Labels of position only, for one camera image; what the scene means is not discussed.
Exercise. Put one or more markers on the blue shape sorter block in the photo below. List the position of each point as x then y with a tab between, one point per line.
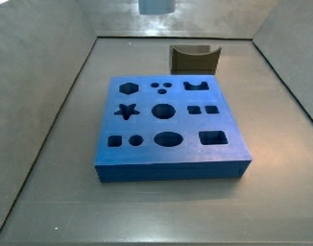
168	130

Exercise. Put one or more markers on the dark olive U-shaped block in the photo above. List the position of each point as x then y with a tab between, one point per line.
192	59

